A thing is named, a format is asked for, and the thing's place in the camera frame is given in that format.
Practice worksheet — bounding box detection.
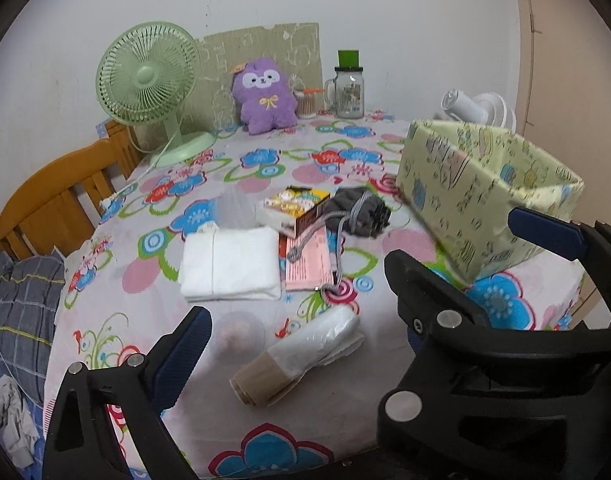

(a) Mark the grey drawstring pouch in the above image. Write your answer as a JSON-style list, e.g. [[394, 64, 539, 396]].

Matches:
[[286, 185, 392, 297]]

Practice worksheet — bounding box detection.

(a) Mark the pink card packet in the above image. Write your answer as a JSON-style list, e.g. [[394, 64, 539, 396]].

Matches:
[[280, 228, 334, 292]]

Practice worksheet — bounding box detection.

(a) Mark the cartoon yellow tissue pack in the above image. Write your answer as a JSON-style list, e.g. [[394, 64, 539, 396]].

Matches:
[[255, 186, 331, 240]]

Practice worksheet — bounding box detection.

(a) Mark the white tissue pack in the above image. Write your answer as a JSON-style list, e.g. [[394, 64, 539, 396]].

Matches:
[[178, 228, 282, 301]]

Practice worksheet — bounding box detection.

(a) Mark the clear plastic bag pack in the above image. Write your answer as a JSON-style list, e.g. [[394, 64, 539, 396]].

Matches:
[[214, 186, 257, 230]]

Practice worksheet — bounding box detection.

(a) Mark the crumpled white grey cloth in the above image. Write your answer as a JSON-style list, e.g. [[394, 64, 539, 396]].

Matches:
[[0, 375, 40, 469]]

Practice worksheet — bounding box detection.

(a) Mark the beige door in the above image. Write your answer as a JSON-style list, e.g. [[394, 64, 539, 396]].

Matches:
[[517, 0, 611, 224]]

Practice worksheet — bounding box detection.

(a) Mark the grey plaid pillow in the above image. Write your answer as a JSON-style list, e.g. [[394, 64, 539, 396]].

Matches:
[[0, 252, 65, 406]]

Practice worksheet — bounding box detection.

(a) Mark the floral tablecloth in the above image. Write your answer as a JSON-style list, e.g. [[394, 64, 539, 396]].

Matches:
[[42, 109, 587, 480]]

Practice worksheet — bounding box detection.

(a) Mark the white standing fan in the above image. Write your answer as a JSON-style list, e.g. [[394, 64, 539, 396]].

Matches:
[[441, 89, 517, 132]]

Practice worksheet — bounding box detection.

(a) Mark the glass jar green lid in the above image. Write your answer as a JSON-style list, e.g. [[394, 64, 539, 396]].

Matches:
[[324, 50, 364, 119]]

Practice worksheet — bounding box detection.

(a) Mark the toothpick jar orange lid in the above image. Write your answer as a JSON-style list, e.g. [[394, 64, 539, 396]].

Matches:
[[294, 88, 324, 119]]

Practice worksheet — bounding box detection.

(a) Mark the purple plush toy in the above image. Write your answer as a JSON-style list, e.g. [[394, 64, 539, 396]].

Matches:
[[232, 58, 298, 136]]

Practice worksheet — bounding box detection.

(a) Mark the green desk fan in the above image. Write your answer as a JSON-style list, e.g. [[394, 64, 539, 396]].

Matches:
[[95, 22, 214, 167]]

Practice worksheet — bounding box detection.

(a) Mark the white fan power cable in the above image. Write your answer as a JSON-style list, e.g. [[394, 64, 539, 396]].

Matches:
[[98, 123, 180, 208]]

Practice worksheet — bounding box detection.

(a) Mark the green patterned wall mat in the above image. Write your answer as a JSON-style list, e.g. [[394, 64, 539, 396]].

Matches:
[[182, 22, 323, 134]]

